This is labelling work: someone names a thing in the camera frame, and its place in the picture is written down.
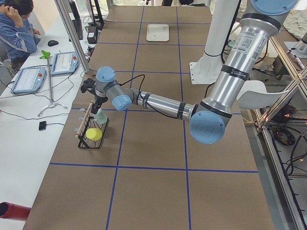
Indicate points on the yellow cup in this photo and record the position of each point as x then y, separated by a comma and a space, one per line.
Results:
94, 134

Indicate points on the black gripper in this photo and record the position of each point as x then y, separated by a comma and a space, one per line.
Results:
99, 99

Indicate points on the white chair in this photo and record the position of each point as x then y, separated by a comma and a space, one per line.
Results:
253, 95

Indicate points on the red cylinder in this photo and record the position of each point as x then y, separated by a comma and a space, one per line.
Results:
14, 211

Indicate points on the teach pendant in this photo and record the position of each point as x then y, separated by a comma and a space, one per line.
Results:
64, 63
29, 80

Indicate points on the black wire cup rack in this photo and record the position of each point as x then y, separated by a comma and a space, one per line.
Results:
87, 121

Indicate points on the black computer mouse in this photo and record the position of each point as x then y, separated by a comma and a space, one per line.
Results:
52, 43

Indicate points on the aluminium frame post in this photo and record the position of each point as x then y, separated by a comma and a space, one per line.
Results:
66, 19

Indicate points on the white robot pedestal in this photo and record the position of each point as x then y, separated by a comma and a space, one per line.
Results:
208, 67

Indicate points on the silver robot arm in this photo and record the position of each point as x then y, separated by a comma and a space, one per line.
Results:
208, 119

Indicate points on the person in blue jacket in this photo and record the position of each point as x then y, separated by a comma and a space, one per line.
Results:
16, 32

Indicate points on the black box with label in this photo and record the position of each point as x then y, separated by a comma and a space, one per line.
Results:
92, 34

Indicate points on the light green cup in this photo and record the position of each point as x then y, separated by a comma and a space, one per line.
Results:
100, 117

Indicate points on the small black puck device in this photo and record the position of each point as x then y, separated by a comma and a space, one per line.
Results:
42, 125

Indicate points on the far teach pendant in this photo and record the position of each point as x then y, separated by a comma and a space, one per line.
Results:
64, 63

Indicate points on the metal stand with green clip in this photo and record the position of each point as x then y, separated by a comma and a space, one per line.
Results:
52, 104

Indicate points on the black keyboard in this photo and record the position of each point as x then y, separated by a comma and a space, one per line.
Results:
77, 23

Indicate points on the near teach pendant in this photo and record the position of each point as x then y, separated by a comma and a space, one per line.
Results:
29, 80

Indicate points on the cream rabbit tray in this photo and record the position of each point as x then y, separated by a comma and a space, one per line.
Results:
157, 33

